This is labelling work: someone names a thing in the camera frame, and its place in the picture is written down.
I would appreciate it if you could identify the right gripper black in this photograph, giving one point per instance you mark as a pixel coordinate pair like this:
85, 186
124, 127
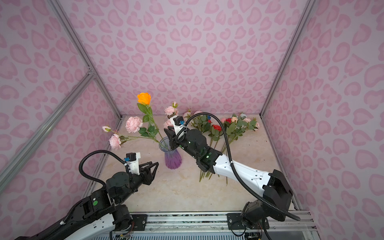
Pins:
174, 139

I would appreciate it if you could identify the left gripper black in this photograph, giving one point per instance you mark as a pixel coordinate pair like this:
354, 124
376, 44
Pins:
143, 173

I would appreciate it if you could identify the purple glass vase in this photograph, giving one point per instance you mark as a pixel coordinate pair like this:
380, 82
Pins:
173, 159

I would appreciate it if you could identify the pink peony branch with bud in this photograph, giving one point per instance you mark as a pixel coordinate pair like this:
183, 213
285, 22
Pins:
135, 128

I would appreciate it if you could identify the orange rose stem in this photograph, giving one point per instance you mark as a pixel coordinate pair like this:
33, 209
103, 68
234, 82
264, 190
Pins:
147, 114

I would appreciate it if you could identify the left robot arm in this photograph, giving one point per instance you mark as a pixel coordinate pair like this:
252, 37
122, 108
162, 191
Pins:
103, 211

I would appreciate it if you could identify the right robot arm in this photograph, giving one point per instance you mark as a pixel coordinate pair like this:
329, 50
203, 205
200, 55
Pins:
272, 191

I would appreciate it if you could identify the red rose stem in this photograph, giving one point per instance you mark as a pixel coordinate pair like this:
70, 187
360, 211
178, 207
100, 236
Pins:
215, 133

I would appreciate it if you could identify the small mixed roses spray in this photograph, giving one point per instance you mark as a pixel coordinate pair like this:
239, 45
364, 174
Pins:
238, 124

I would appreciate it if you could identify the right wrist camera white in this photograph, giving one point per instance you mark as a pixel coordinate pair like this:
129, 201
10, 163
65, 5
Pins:
179, 125

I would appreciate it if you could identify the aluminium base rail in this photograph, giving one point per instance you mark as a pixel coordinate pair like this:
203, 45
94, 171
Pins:
199, 226

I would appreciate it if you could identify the diagonal aluminium frame strut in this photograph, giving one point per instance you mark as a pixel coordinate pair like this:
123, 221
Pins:
19, 160

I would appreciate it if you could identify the left aluminium frame strut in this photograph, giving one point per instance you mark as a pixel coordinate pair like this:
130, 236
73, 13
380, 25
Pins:
84, 55

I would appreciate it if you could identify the right aluminium frame strut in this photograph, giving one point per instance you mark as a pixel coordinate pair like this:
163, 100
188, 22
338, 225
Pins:
308, 11

